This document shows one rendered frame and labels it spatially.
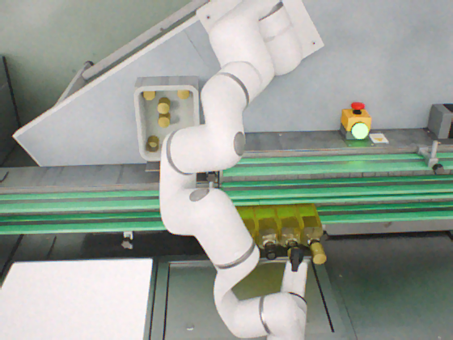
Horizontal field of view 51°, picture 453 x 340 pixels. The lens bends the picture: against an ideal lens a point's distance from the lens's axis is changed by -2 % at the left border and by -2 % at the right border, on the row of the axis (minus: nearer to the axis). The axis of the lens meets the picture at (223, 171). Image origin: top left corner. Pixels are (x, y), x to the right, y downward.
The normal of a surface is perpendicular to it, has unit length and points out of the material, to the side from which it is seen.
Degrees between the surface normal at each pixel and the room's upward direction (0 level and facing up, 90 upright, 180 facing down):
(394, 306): 91
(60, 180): 90
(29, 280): 90
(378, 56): 0
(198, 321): 90
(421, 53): 0
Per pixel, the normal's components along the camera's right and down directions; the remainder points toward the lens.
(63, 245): -0.01, -0.87
